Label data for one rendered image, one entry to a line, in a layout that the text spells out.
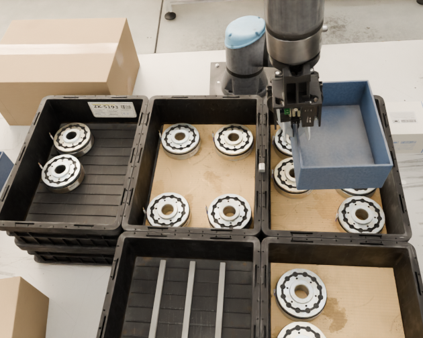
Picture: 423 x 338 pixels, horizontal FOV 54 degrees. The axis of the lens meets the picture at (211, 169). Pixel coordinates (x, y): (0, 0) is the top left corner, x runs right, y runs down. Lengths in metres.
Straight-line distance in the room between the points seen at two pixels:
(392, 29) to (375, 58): 1.34
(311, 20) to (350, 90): 0.34
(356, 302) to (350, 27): 2.18
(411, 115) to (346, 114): 0.46
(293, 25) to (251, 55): 0.69
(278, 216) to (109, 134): 0.53
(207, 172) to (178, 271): 0.27
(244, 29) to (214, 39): 1.56
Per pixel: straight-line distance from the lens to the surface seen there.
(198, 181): 1.06
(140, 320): 0.94
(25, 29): 1.57
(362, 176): 0.75
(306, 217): 1.01
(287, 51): 0.57
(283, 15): 0.54
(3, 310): 1.03
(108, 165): 1.15
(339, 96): 0.87
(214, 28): 2.87
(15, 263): 1.26
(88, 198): 1.11
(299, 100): 0.63
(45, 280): 1.20
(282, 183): 1.02
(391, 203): 1.01
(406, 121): 1.29
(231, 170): 1.08
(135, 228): 0.91
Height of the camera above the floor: 1.72
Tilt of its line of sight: 55 degrees down
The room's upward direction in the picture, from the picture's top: 8 degrees counter-clockwise
